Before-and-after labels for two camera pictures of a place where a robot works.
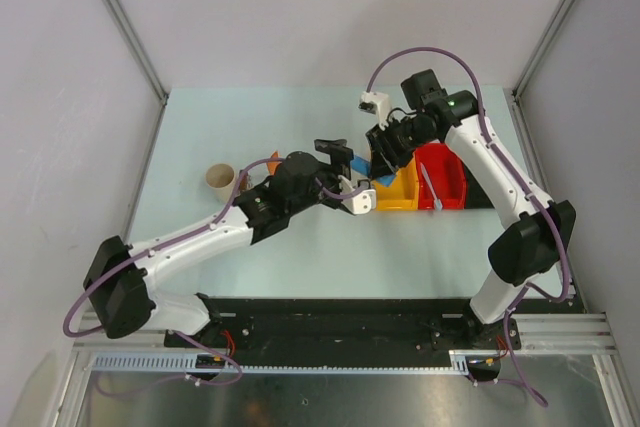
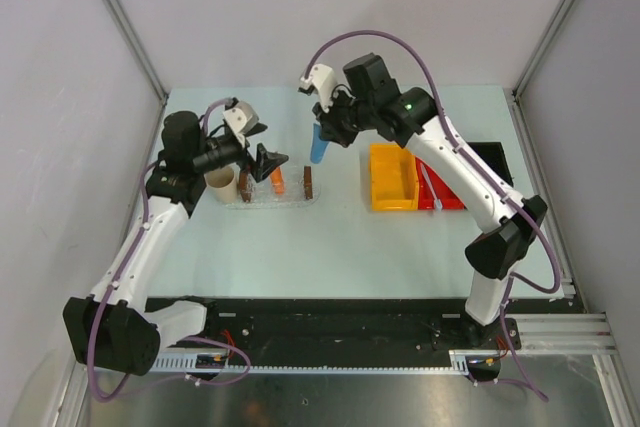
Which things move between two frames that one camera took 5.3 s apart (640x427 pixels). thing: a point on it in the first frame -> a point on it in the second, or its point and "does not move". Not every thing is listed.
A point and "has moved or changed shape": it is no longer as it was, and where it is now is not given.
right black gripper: x=379 y=166 -> x=329 y=129
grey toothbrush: x=437 y=202 does not move
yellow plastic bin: x=403 y=193 does not move
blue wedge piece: x=362 y=165 has moved or changed shape
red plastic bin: x=445 y=171 does not move
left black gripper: x=340 y=158 -> x=264 y=163
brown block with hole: x=243 y=179 does not move
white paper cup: x=220 y=177 does not move
